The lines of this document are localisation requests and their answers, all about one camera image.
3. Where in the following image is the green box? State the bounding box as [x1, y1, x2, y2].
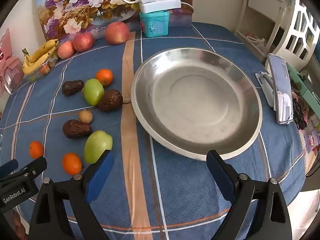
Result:
[286, 64, 320, 103]

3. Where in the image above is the grey phone stand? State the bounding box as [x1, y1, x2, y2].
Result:
[255, 71, 275, 108]

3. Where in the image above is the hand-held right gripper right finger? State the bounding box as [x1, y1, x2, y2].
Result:
[206, 150, 293, 240]

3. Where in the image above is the white shelf unit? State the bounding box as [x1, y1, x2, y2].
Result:
[234, 0, 290, 58]

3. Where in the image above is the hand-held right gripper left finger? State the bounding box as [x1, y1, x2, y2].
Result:
[28, 150, 115, 240]

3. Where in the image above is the bunch of yellow bananas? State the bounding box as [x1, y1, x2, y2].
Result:
[22, 39, 60, 75]

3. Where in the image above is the small tan round fruit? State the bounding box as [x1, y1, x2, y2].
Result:
[79, 110, 93, 124]

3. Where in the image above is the black bead string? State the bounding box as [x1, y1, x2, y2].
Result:
[291, 96, 309, 130]

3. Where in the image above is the stainless steel bowl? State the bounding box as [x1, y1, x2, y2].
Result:
[130, 47, 263, 161]

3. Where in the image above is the large red apple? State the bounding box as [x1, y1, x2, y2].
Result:
[105, 22, 130, 45]

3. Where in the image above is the blue plaid tablecloth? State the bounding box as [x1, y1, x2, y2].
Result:
[0, 21, 307, 240]

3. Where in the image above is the small pale red apple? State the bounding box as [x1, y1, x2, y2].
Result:
[57, 41, 75, 60]

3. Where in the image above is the green round fruit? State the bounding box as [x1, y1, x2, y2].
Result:
[82, 78, 105, 106]
[84, 130, 113, 164]

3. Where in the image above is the teal storage box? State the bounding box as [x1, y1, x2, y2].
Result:
[139, 10, 170, 38]

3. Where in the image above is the white power cable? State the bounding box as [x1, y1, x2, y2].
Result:
[180, 2, 194, 13]

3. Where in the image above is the floral painting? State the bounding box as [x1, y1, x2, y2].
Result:
[35, 0, 193, 42]

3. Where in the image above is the pink printed packet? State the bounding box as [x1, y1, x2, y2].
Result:
[304, 127, 320, 153]

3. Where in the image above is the pink packaging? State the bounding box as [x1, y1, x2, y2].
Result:
[0, 29, 24, 98]

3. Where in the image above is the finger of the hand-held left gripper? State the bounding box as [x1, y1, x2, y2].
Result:
[14, 156, 48, 180]
[0, 159, 19, 178]

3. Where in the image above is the white lattice chair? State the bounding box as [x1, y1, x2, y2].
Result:
[275, 0, 320, 73]

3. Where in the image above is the smartphone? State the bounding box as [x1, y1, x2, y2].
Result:
[268, 54, 293, 125]

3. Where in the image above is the small orange tangerine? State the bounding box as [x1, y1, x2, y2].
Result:
[96, 69, 113, 86]
[62, 152, 83, 176]
[29, 141, 44, 159]

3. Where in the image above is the medium red apple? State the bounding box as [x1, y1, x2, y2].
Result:
[73, 32, 95, 52]

